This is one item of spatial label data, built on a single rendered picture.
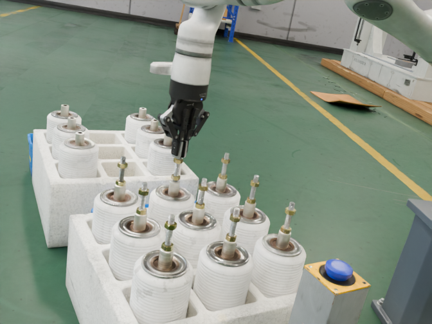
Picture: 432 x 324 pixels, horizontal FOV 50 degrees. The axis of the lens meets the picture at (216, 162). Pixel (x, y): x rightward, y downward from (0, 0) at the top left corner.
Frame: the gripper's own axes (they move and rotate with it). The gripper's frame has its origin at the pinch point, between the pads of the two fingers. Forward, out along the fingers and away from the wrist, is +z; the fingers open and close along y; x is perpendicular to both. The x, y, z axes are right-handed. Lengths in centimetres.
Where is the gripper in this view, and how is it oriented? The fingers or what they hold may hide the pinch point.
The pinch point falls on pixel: (179, 148)
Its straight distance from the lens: 94.5
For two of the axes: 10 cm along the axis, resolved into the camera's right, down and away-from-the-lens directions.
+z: -1.6, 9.2, 3.5
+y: 6.5, -1.6, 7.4
